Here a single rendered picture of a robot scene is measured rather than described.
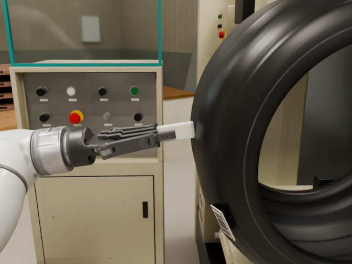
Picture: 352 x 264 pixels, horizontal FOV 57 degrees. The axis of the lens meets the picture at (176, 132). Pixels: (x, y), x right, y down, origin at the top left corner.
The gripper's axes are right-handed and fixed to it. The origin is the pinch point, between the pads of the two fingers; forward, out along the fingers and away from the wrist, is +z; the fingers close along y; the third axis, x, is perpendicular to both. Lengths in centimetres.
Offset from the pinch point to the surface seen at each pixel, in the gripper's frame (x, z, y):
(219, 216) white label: 12.6, 5.2, -11.0
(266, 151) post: 18.0, 24.5, 27.7
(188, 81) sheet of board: 58, 28, 480
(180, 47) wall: 6, 26, 580
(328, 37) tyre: -13.9, 23.7, -12.2
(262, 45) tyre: -14.1, 15.0, -9.6
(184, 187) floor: 121, -3, 223
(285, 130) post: 12.6, 30.3, 27.7
